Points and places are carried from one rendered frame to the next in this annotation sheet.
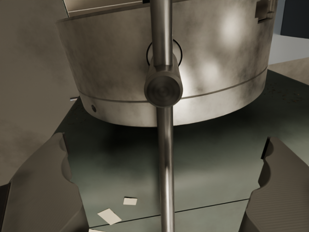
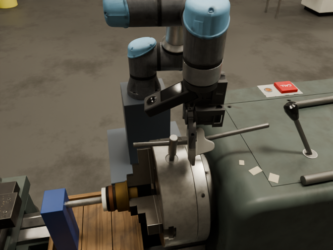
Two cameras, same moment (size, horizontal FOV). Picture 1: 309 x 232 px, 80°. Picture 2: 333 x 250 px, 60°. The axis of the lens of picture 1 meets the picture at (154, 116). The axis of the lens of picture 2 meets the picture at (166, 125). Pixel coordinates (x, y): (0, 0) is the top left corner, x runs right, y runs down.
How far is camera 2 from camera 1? 0.64 m
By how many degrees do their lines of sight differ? 51
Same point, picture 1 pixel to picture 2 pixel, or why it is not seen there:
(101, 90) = (190, 185)
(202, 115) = not seen: hidden behind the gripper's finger
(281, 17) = not seen: hidden behind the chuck
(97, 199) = (243, 175)
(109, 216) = (255, 170)
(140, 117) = (198, 166)
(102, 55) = (173, 181)
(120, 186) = (233, 167)
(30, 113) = not seen: outside the picture
